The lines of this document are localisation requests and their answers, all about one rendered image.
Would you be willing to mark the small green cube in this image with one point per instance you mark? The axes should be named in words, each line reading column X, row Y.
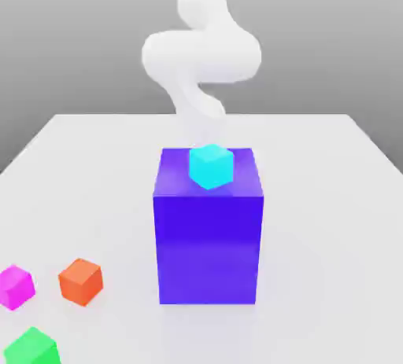
column 30, row 348

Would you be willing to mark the small orange cube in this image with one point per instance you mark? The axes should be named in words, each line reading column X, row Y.
column 80, row 282

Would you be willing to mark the small magenta cube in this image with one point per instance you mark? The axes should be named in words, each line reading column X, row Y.
column 14, row 287

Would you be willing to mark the small cyan cube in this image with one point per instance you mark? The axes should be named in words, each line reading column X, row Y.
column 211, row 167

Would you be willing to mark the large purple box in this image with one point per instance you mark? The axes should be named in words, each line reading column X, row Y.
column 207, row 244

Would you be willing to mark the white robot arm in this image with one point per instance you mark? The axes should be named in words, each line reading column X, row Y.
column 201, row 52

